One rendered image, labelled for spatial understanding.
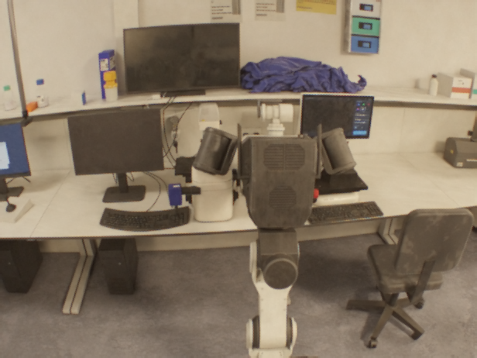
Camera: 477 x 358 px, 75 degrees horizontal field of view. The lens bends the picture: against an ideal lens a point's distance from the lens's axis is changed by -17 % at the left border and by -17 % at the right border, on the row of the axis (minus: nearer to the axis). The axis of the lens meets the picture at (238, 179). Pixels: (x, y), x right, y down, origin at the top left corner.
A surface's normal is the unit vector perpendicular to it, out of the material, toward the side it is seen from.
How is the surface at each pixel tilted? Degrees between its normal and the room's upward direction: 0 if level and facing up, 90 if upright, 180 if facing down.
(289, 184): 88
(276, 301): 62
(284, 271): 73
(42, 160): 90
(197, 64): 86
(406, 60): 90
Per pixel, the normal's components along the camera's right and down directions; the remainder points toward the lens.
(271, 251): 0.00, -0.58
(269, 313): 0.01, -0.04
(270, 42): 0.12, 0.44
